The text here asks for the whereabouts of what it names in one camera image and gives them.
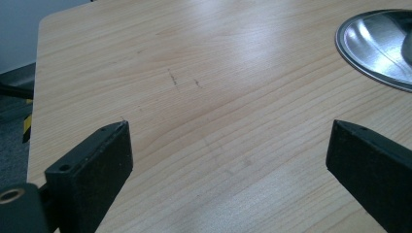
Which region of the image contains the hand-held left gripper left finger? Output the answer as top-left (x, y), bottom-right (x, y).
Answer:
top-left (44, 119), bottom-right (134, 233)

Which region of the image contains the yellow black striped tape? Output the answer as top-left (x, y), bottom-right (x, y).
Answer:
top-left (21, 113), bottom-right (33, 144)

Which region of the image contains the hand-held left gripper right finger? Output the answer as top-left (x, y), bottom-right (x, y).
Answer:
top-left (326, 119), bottom-right (412, 233)

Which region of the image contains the round metal plate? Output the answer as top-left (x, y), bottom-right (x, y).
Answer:
top-left (334, 9), bottom-right (412, 93)

